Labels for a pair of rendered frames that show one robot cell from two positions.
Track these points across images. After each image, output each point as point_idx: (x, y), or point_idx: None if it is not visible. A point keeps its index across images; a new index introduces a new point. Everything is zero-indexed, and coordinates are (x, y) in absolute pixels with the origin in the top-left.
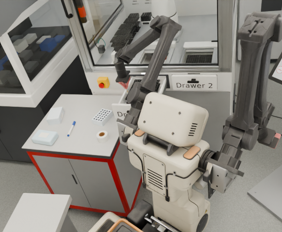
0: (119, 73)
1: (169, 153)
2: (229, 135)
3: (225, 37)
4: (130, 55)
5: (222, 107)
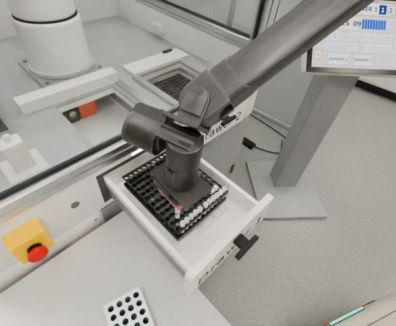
0: (191, 178)
1: None
2: None
3: (272, 15)
4: (249, 92)
5: (237, 141)
